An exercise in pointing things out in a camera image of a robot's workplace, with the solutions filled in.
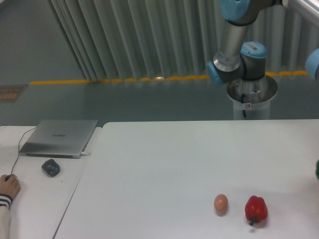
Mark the red bell pepper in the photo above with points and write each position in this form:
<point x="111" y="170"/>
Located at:
<point x="256" y="210"/>

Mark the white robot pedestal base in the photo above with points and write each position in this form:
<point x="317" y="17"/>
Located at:
<point x="252" y="99"/>

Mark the black small gadget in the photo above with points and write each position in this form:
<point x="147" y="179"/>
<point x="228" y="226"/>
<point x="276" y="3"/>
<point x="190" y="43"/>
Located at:
<point x="51" y="168"/>

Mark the white usb plug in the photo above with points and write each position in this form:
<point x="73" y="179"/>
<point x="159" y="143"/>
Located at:
<point x="86" y="153"/>

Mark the silver closed laptop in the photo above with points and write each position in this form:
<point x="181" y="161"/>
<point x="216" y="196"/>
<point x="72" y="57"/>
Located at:
<point x="59" y="138"/>

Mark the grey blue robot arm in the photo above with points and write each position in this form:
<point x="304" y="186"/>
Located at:
<point x="227" y="65"/>

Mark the brown egg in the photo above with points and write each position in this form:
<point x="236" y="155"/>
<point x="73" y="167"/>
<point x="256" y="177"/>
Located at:
<point x="221" y="203"/>

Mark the person's hand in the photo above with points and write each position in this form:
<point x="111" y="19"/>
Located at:
<point x="11" y="187"/>

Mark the green bell pepper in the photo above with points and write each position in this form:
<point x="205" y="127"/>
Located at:
<point x="317" y="169"/>

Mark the white striped sleeve forearm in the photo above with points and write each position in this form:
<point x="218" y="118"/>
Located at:
<point x="5" y="203"/>

